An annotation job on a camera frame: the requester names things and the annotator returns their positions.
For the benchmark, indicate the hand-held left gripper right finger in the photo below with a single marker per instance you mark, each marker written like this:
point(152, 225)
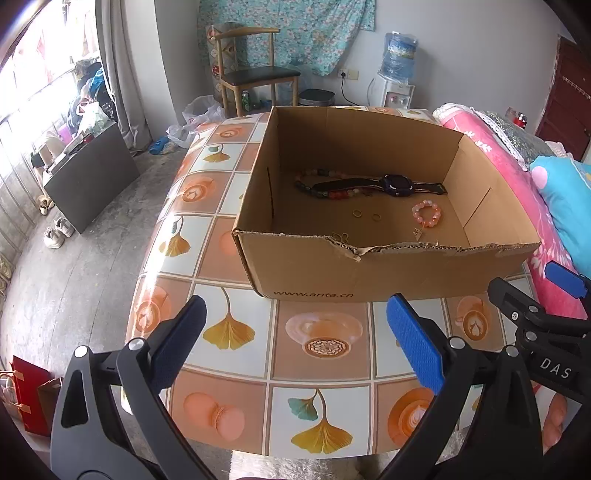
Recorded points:
point(415, 341)

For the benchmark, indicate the teal floral wall cloth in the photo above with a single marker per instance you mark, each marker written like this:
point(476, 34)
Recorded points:
point(300, 27)

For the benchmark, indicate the beige shoes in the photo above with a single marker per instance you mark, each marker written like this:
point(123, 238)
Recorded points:
point(44, 206)

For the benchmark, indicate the white sneaker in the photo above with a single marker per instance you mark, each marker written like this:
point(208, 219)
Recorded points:
point(64, 226)
point(53, 238)

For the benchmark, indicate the blue pillow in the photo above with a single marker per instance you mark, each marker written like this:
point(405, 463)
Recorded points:
point(572, 198)

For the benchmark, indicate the grey trash bin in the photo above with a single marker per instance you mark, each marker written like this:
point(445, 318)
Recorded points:
point(316, 98)

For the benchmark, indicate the blue water bottle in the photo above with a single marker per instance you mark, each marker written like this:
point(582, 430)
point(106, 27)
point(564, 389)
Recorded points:
point(399, 55)

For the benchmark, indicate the red-brown door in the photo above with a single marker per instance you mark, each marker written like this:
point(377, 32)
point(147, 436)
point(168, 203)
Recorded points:
point(568, 92)

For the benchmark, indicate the red paper bag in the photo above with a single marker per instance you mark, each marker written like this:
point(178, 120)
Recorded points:
point(32, 397)

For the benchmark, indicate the wooden chair black seat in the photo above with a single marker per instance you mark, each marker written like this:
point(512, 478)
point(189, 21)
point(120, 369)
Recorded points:
point(258, 76)

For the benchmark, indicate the heap of clothes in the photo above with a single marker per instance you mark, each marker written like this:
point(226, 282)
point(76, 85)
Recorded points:
point(87, 87)

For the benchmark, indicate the white plastic bag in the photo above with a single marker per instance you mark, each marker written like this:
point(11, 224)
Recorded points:
point(203, 110)

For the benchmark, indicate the wall power outlet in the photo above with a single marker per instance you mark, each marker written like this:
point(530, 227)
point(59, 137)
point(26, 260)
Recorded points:
point(348, 74)

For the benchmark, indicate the glass jar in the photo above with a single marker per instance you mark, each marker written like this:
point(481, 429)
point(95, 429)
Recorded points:
point(510, 114)

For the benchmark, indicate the gold pendant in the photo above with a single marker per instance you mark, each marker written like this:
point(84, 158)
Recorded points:
point(418, 233)

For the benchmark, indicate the red jar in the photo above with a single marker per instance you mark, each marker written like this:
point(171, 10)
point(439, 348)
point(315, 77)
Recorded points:
point(520, 121)

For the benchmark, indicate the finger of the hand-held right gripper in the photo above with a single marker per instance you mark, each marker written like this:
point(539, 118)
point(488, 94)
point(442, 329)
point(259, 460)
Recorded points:
point(565, 279)
point(508, 295)

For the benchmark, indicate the grey fringed blanket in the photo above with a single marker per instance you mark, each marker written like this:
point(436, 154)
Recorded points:
point(531, 143)

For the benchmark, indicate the brown cardboard box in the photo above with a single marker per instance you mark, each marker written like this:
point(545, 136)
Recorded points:
point(323, 272)

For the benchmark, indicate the green can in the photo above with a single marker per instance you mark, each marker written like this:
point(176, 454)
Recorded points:
point(246, 100)

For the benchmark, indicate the leaf and cup print tablecloth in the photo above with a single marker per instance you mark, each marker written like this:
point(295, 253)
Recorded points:
point(323, 323)

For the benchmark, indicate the grey cabinet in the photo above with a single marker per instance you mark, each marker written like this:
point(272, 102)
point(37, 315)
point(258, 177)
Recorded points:
point(87, 184)

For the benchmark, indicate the brown paper bag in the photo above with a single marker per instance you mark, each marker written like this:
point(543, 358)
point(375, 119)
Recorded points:
point(48, 401)

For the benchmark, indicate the grey curtain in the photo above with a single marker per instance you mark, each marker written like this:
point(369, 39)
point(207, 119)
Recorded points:
point(129, 69)

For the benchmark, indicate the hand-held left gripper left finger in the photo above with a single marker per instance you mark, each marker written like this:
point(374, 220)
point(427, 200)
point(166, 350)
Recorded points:
point(180, 341)

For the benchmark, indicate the window railing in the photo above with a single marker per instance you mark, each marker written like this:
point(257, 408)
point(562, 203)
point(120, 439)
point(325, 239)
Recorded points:
point(14, 207)

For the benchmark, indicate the pink floral blanket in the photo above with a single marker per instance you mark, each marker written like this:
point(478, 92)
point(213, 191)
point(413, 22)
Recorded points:
point(485, 147)

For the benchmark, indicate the blue slipper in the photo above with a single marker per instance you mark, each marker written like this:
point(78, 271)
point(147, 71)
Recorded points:
point(159, 145)

